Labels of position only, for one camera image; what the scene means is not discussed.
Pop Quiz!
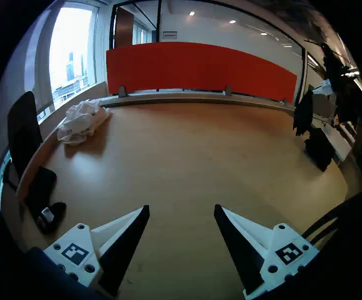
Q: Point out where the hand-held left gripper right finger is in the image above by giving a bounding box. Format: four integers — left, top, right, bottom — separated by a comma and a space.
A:
214, 204, 321, 300

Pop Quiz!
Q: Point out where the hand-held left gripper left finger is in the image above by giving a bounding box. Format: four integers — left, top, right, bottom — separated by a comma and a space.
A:
43, 204, 150, 298

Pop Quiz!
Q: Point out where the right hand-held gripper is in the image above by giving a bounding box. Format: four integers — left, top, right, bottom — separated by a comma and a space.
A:
311, 70, 361, 125

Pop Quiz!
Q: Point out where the black towel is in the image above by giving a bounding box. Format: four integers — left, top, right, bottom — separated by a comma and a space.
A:
292, 89, 315, 137

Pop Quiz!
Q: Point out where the stack of black towels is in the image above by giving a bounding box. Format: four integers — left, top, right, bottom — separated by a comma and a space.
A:
24, 166, 68, 235

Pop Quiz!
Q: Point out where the heap of black towels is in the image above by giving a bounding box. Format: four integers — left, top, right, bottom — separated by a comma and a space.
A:
303, 127, 336, 172

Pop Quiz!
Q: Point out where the heap of white towels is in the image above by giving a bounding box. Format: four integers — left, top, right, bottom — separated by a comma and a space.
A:
57, 99, 113, 147

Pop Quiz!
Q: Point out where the black office chair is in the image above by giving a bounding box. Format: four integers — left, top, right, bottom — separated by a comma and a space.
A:
3, 91, 44, 190

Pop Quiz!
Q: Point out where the red desk screen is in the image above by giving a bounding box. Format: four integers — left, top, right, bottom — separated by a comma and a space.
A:
99, 42, 298, 112

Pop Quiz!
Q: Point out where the black cable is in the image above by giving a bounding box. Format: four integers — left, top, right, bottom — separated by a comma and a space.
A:
302, 204, 341, 245

